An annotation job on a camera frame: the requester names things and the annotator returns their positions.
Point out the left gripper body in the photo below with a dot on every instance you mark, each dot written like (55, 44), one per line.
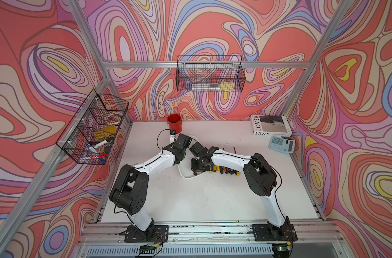
(183, 155)

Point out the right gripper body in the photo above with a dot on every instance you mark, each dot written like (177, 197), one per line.
(198, 165)

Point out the white plastic storage box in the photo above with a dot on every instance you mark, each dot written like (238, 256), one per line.
(185, 166)

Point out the black yellow-tip screwdriver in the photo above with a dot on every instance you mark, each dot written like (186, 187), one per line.
(236, 173)

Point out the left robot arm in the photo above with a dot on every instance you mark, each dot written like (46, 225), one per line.
(130, 189)

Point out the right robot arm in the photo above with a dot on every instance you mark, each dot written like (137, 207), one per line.
(261, 178)

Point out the red metal cup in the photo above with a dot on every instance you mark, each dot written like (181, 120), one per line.
(175, 123)

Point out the yellow sponge in basket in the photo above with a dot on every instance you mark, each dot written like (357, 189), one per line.
(227, 86)

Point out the white Lover book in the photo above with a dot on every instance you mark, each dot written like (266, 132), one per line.
(277, 126)

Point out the grey calculator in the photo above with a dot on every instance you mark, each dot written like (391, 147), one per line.
(282, 145)

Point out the markers in left basket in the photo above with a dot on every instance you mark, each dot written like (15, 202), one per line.
(96, 152)

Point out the black wire basket on rail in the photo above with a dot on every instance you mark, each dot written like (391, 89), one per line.
(206, 72)

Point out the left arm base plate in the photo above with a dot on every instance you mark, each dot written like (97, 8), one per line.
(154, 234)

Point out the black wire basket left wall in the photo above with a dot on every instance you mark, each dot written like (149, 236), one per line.
(100, 117)

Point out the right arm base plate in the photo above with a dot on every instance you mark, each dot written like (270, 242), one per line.
(269, 232)

